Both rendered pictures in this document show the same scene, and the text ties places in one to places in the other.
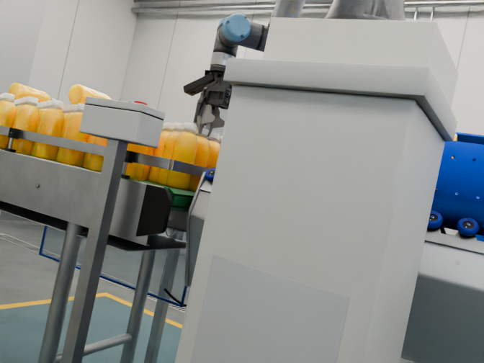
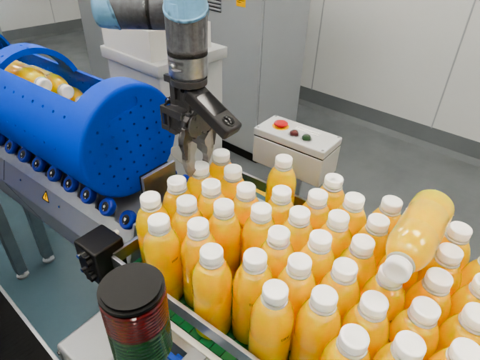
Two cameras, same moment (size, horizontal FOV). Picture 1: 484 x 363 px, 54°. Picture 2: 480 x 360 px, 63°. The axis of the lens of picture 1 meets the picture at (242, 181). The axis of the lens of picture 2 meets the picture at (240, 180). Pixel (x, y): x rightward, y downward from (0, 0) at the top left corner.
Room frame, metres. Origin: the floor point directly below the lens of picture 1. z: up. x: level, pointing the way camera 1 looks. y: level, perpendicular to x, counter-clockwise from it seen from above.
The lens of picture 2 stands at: (2.17, 0.35, 1.55)
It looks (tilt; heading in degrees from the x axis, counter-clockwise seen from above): 35 degrees down; 189
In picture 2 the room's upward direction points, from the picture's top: 2 degrees clockwise
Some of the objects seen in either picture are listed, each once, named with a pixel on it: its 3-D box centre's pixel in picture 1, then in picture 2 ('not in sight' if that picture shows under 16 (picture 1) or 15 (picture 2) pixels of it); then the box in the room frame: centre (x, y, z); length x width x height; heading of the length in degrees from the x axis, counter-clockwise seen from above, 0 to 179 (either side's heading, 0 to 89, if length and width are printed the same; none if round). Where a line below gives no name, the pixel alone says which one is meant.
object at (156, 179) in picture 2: not in sight; (158, 189); (1.45, 0.04, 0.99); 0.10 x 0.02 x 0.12; 153
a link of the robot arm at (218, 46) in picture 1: (227, 38); (186, 21); (1.47, 0.14, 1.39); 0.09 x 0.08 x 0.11; 13
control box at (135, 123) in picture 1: (122, 122); (295, 148); (1.28, 0.35, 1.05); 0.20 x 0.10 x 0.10; 63
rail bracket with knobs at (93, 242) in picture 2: not in sight; (104, 256); (1.65, -0.01, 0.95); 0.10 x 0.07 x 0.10; 153
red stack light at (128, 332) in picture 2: not in sight; (134, 304); (1.94, 0.22, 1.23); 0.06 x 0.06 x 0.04
